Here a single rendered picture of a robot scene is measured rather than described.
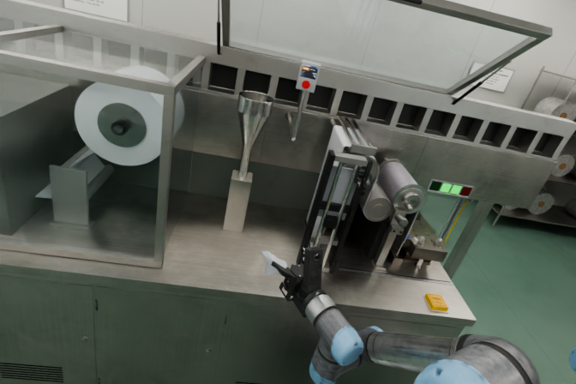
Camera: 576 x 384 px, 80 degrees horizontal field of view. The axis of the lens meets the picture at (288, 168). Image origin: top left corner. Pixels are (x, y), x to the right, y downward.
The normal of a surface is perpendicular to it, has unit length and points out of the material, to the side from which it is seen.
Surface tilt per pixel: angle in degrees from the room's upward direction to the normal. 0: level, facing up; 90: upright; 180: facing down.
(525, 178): 90
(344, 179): 90
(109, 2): 90
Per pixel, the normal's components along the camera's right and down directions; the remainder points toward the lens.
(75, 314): 0.05, 0.45
